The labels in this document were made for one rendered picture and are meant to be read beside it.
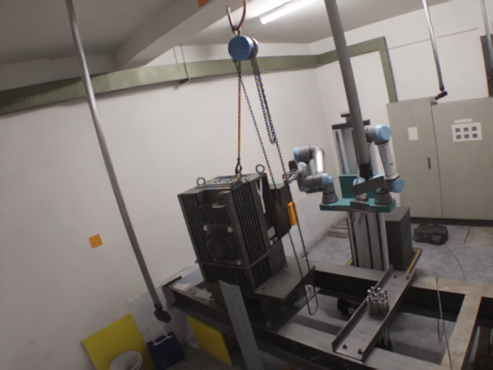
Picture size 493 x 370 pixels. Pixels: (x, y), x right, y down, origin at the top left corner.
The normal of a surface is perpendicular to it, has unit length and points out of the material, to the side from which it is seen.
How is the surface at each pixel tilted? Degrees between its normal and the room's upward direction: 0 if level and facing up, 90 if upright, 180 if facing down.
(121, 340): 87
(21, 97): 90
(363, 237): 90
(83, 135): 90
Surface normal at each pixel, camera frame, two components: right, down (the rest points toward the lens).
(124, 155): 0.70, -0.02
